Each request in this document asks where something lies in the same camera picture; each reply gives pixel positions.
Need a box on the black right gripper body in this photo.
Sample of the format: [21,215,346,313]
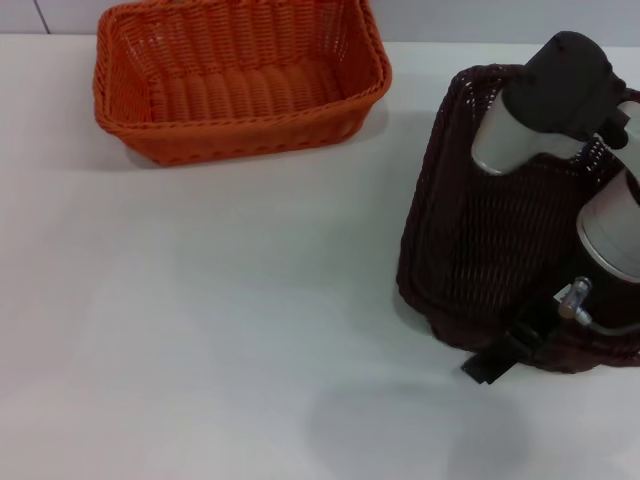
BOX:
[508,249,640,362]

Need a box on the dark brown woven plastic basket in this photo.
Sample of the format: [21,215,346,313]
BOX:
[394,63,640,375]

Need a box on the orange woven plastic basket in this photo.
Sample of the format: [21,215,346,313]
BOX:
[93,0,394,168]

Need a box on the grey cable with metal connector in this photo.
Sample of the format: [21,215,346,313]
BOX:
[552,275,640,338]

